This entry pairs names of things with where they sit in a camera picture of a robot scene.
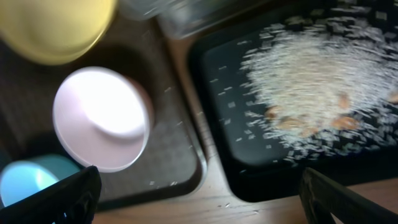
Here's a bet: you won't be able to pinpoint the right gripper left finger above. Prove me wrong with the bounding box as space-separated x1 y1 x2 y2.
1 166 101 224

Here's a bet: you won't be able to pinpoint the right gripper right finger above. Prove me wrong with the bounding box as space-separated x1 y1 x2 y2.
299 168 397 223

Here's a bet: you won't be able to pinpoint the pale pink bowl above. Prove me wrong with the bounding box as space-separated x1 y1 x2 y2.
52 67 154 173

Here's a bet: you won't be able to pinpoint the rice and food scraps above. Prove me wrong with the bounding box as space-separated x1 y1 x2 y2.
239 16 397 162

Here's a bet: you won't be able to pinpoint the black waste tray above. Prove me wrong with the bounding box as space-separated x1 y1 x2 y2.
187 0 397 202

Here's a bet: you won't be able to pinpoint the light blue bowl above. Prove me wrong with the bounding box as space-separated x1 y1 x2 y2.
1 154 80 207

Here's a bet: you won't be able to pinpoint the dark brown serving tray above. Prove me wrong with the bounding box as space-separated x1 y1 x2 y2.
1 16 206 211

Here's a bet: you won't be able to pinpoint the yellow plate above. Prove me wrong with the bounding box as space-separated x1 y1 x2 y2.
1 0 118 65

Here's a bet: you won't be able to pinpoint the clear plastic bin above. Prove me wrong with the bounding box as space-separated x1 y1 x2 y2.
119 0 265 39

